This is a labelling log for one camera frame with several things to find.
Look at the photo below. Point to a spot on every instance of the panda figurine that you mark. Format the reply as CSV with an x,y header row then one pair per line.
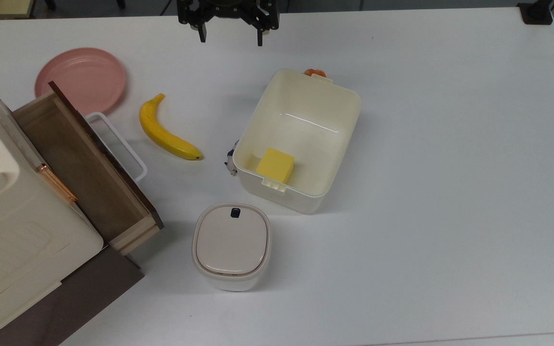
x,y
231,163

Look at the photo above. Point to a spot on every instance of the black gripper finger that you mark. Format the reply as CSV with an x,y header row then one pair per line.
x,y
260,37
202,32

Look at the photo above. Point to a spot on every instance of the pink plate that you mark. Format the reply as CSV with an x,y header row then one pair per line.
x,y
82,77

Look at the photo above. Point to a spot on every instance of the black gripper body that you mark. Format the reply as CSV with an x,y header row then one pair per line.
x,y
229,10

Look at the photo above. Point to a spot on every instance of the wooden drawer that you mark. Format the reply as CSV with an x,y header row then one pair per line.
x,y
84,163

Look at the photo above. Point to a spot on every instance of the peeled orange toy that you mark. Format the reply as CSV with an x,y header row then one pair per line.
x,y
315,72

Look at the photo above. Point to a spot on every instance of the cream plastic storage cabinet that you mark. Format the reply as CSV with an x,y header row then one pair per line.
x,y
12,240

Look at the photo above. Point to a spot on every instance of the white bin with lid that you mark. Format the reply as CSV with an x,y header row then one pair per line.
x,y
231,242

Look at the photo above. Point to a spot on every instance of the cream plastic box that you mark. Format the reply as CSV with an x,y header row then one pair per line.
x,y
306,120

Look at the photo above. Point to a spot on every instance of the yellow foam block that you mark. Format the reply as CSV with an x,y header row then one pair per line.
x,y
276,165

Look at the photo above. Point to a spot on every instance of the black table clamp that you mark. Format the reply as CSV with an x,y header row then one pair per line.
x,y
536,12

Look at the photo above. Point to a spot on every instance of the yellow banana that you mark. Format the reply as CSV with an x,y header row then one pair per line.
x,y
161,134

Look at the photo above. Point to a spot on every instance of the dark brown cabinet base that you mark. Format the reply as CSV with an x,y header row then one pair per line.
x,y
80,298

